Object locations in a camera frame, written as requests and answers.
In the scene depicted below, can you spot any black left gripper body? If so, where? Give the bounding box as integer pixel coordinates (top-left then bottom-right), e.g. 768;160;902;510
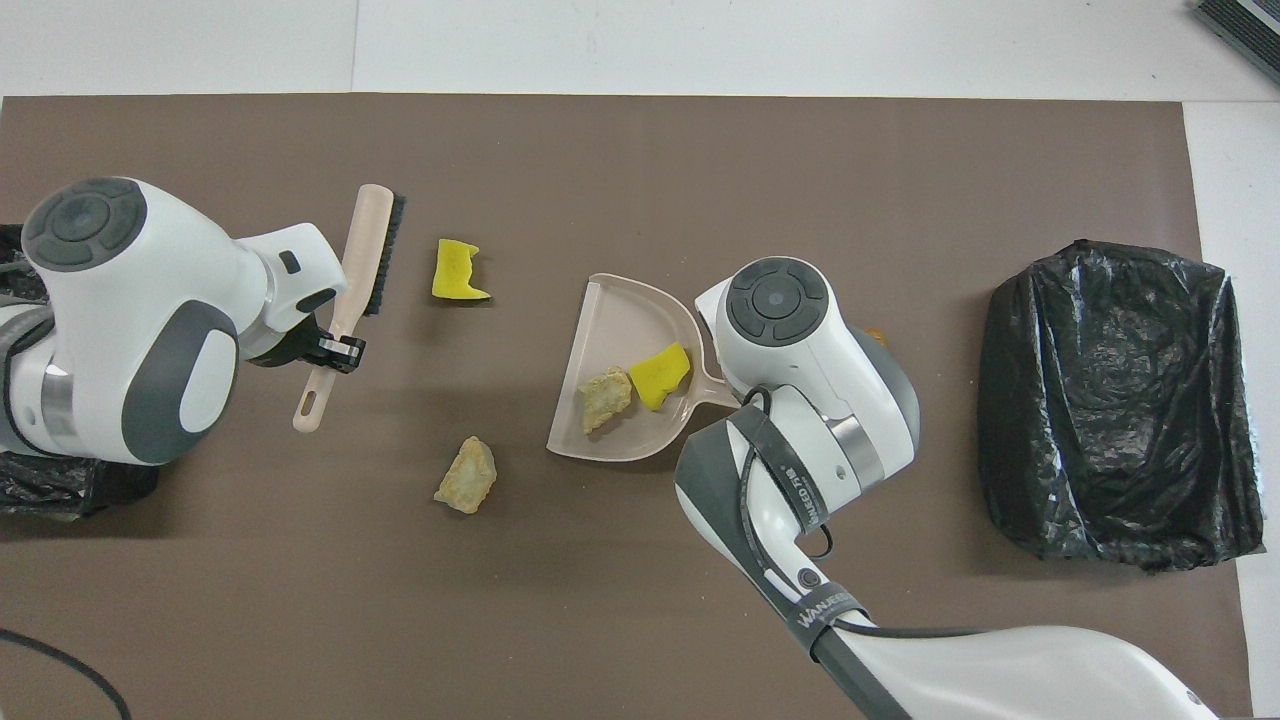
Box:
246;318;331;369

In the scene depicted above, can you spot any beige hand brush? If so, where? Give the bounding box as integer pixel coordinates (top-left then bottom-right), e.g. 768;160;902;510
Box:
292;183;408;434

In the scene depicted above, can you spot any yellow sponge piece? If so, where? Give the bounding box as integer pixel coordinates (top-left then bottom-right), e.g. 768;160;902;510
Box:
628;342;693;413
431;237;493;302

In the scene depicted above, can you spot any beige orange layered bread piece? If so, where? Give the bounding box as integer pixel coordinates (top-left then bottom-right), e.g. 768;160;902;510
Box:
580;366;634;436

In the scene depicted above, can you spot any beige plastic dustpan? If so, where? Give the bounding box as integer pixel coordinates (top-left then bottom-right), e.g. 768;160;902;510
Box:
546;273;746;464

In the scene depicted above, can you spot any black bag bin pink spot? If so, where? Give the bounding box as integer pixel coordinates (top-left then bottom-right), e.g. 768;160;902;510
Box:
0;225;161;521

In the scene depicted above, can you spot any black bag lined bin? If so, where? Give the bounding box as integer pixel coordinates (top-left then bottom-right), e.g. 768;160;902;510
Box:
977;238;1266;573

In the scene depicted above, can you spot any brown table mat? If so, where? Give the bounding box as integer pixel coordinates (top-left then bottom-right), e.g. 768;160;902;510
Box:
0;93;1256;720

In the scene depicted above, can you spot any dark grey ribbed panel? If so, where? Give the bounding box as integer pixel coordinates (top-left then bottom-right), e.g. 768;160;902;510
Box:
1195;0;1280;86

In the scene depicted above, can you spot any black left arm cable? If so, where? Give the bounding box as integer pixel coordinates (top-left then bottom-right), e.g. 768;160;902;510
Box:
0;627;133;720

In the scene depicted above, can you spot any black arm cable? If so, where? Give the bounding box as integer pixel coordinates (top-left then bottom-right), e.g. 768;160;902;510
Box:
735;385;1001;641
0;627;133;720

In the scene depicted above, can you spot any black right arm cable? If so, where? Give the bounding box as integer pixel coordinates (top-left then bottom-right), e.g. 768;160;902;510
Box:
735;385;1001;641

